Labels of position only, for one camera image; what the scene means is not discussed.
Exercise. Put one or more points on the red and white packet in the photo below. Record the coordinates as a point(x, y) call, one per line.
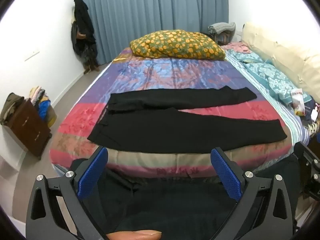
point(316, 112)

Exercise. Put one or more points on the black hanging clothes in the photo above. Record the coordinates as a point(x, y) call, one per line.
point(83, 25)

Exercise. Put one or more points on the cream cushion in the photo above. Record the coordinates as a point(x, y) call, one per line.
point(280, 50)

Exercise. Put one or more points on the grey knit blanket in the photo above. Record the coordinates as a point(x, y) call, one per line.
point(221, 27)

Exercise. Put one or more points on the brown wooden nightstand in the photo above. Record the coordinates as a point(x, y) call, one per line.
point(31, 127)

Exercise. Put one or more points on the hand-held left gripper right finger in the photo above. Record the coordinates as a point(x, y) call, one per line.
point(226, 173)

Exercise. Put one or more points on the green pillow with orange flowers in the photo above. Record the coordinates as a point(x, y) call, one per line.
point(175, 45)

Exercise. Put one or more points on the black pants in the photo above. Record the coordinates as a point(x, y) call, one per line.
point(175, 130)

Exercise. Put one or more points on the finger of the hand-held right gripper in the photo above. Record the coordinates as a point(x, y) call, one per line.
point(312, 192)
point(311, 158)

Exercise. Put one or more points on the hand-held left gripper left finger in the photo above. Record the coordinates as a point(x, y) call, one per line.
point(92, 173)

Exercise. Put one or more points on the teal floral blanket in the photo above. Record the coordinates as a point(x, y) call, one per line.
point(270, 80)

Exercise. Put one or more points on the olive green cloth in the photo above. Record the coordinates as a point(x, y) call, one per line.
point(11, 107)

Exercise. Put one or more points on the white plastic bag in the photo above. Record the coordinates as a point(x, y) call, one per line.
point(298, 102)

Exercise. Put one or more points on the person's left hand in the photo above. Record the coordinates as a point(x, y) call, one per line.
point(135, 235)

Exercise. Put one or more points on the pile of colourful clothes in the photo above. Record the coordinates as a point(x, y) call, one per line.
point(43, 105)

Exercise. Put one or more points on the colourful floral satin quilt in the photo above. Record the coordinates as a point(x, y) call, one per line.
point(82, 120)

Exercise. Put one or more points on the person's dark clothing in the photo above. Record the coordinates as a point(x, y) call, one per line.
point(162, 205)

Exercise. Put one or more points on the pink cloth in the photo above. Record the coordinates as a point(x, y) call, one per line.
point(236, 47)

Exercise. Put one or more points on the dark blue cloth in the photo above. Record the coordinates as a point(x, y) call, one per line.
point(310, 107)

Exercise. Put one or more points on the grey-blue curtain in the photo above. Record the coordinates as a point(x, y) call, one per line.
point(150, 12)

